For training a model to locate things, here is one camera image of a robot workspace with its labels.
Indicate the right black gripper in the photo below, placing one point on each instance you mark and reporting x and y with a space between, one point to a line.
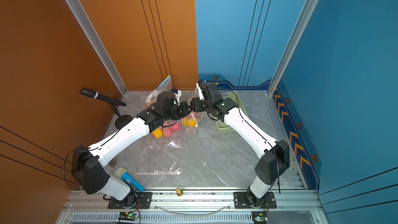
196 104

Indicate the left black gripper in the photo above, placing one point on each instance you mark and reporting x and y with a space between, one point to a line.
183 106

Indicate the clear blue-zipper zip bag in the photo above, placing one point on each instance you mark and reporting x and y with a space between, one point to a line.
166 85

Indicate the pale pink peach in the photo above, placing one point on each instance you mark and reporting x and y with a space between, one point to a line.
175 127

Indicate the small yellow pink peach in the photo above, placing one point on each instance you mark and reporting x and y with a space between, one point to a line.
185 122

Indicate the pink peach with leaf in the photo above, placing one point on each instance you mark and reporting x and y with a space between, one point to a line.
167 132

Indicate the yellow peach pink spot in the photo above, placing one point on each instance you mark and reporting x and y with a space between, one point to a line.
192 123

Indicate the pink-dotted zip bag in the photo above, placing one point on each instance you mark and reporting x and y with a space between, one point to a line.
174 142
190 95

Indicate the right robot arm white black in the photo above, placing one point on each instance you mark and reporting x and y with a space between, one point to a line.
274 155

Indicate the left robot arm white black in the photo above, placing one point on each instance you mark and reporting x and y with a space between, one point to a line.
88 163

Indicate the green plastic fruit basket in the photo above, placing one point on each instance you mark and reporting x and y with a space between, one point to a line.
228 126

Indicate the black microphone on stand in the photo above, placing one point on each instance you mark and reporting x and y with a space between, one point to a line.
122 120

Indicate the blue handheld microphone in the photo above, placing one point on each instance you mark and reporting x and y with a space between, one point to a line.
122 173

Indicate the left green circuit board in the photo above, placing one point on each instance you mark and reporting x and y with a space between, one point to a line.
128 217

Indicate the green circuit board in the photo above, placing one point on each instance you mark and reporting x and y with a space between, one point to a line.
128 217
259 218

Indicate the right green circuit board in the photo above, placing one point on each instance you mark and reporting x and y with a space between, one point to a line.
259 218

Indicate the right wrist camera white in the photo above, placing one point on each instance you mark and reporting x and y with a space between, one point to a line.
199 87

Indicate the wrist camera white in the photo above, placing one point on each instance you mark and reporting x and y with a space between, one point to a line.
199 87
177 93

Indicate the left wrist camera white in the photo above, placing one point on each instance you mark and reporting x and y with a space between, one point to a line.
177 93

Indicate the brass knob on rail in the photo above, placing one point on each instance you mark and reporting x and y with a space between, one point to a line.
179 191

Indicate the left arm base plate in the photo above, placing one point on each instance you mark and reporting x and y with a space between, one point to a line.
143 199

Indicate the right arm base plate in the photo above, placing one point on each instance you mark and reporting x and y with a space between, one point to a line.
241 199

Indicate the aluminium front rail frame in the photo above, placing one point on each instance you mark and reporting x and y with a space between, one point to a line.
196 206

